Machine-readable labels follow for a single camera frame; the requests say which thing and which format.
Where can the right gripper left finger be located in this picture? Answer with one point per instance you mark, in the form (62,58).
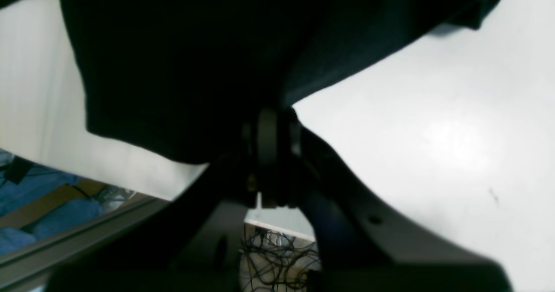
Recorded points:
(191,245)

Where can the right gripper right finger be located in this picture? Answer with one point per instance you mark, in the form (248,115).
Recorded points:
(365,244)

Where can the silver aluminium frame rail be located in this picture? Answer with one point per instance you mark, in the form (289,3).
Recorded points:
(30,267)

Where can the black T-shirt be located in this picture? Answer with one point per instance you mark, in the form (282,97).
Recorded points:
(180,77)

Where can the blue fabric sheet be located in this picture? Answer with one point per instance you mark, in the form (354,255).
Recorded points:
(38,202)

